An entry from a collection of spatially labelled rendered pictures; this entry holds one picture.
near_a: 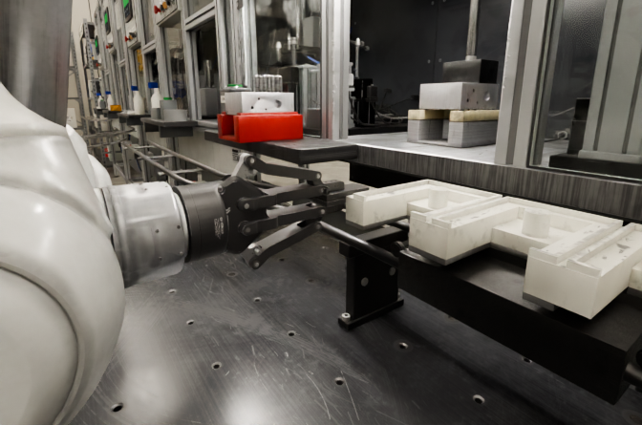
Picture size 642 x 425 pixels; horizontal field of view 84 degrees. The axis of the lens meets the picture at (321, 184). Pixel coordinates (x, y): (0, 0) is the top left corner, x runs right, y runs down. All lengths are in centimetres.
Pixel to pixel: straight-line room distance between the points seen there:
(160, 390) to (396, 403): 26
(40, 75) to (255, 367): 46
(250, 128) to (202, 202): 44
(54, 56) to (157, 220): 34
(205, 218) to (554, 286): 28
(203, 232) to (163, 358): 24
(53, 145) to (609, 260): 35
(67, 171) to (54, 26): 43
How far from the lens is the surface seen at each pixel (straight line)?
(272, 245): 41
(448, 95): 74
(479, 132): 75
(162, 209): 33
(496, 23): 108
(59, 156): 19
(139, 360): 55
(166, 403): 48
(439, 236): 36
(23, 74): 60
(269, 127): 79
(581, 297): 31
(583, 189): 52
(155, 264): 34
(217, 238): 35
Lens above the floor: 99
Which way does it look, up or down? 13 degrees down
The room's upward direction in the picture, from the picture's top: straight up
